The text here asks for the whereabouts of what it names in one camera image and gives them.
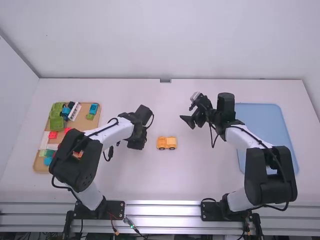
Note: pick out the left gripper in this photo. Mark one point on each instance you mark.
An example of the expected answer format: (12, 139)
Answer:
(137, 140)

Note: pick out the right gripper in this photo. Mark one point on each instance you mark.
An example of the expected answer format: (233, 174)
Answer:
(202, 112)

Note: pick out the yellow toy car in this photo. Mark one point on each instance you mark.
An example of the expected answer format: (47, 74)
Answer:
(167, 142)

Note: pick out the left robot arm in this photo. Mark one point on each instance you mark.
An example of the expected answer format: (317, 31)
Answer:
(112, 130)

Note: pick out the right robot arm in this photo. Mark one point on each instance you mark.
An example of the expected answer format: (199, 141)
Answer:
(240, 137)

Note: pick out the blue toy brick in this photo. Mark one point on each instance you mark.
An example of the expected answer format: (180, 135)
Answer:
(66, 112)
(93, 108)
(48, 161)

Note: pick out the tan tray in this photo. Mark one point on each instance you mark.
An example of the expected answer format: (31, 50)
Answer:
(82, 125)

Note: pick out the orange toy brick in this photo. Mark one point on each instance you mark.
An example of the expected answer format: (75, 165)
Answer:
(77, 154)

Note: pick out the white toy brick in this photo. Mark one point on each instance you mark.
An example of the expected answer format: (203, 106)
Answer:
(75, 111)
(45, 140)

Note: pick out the red toy brick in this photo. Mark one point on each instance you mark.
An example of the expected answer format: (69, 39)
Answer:
(67, 130)
(53, 135)

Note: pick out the blue mat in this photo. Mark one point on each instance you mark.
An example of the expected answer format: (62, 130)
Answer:
(265, 122)

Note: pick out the black toy brick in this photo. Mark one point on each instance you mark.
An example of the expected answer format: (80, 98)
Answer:
(71, 104)

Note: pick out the silver rails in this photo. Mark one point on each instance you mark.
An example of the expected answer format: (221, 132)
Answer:
(162, 212)

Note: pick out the pale green toy brick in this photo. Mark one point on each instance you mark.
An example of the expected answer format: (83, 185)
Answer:
(46, 153)

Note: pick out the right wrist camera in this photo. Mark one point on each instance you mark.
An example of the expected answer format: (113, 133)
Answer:
(195, 96)

